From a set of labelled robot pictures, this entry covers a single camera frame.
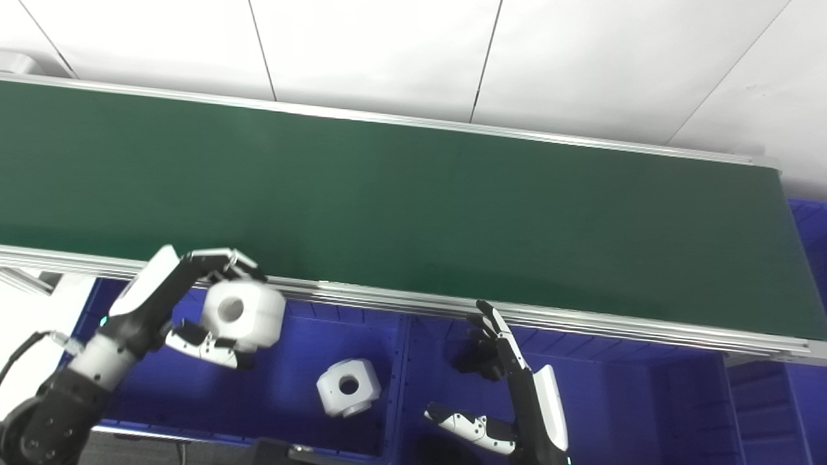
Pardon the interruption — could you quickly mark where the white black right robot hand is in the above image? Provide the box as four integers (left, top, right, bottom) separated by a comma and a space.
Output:
424, 299, 573, 465

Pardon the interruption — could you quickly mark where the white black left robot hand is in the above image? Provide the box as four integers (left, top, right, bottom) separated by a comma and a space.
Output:
97, 245, 267, 369

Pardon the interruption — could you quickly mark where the white cube part round hole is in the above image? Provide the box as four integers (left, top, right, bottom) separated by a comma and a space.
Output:
200, 278, 287, 353
316, 358, 382, 419

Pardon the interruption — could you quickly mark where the blue plastic bin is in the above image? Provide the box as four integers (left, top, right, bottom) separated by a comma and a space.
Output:
722, 197, 827, 465
65, 278, 412, 459
395, 313, 737, 465

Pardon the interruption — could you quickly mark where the aluminium conveyor support bracket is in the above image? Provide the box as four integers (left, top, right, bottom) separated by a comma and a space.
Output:
0, 266, 64, 296

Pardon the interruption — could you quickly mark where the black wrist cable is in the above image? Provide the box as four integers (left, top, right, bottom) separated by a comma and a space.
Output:
0, 330, 70, 389

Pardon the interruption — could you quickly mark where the green conveyor belt aluminium frame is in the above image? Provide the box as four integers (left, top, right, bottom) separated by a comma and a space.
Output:
0, 72, 827, 364

